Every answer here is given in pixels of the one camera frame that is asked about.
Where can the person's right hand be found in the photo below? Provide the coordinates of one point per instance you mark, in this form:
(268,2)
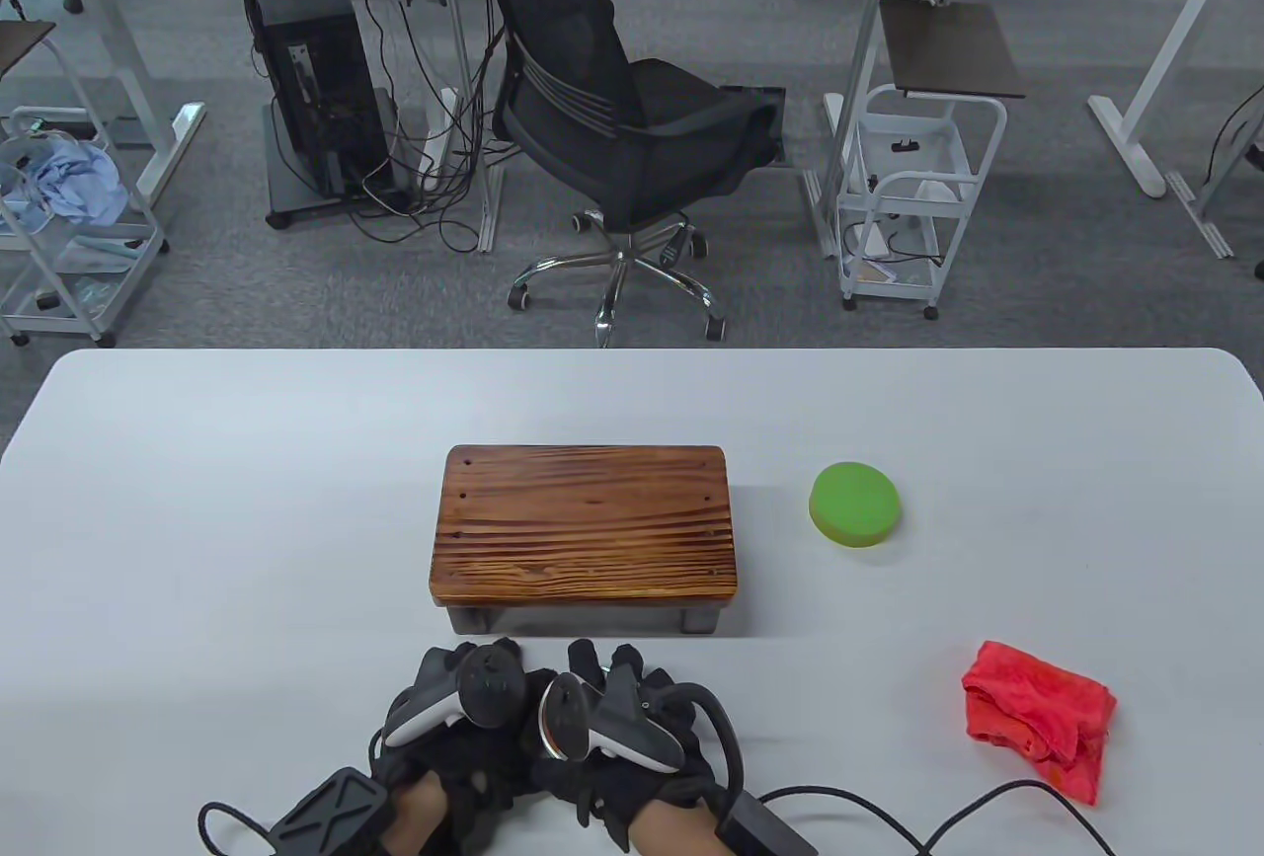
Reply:
(612,787)

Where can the person's left hand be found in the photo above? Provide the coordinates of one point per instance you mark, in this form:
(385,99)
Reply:
(474,787)

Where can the brown wooden stool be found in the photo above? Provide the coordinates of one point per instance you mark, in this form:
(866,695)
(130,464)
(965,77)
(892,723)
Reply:
(583,520)

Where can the red cloth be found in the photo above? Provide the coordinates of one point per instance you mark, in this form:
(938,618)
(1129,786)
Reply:
(1047,708)

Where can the person's left forearm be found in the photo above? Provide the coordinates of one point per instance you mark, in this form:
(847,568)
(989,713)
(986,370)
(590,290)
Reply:
(420,817)

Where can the black and white controller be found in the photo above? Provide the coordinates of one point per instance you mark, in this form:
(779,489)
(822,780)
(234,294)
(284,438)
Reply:
(632,738)
(489,688)

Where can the green round sponge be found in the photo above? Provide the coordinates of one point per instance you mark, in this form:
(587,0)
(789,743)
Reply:
(854,501)

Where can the yellowish booklet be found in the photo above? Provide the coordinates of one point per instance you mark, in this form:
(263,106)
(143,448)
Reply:
(874,272)

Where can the grey rolling computer stand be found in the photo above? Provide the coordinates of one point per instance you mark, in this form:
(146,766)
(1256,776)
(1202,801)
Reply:
(296,199)

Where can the white power strip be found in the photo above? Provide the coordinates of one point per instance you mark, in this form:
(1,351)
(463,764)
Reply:
(434,150)

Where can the white paper bag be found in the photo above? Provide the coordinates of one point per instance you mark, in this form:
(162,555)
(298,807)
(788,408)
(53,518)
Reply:
(938,190)

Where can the black mesh office chair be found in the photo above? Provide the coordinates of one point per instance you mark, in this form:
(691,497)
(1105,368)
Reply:
(592,106)

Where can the black computer tower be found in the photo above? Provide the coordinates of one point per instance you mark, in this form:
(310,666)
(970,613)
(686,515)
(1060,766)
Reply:
(326,106)

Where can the black floor box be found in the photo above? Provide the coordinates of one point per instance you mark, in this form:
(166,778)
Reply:
(760,94)

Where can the light blue cloth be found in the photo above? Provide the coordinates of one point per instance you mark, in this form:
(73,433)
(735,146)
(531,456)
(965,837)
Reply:
(69,185)

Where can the dark brown board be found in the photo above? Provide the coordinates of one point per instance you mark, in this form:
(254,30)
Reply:
(948,46)

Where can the dark brown side table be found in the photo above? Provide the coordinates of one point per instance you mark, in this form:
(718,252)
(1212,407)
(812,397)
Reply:
(20,41)

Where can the black lattice wrist mount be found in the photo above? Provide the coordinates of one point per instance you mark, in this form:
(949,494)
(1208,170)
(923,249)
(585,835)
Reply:
(331,812)

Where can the black box wrist camera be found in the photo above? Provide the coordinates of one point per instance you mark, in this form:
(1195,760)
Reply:
(765,826)

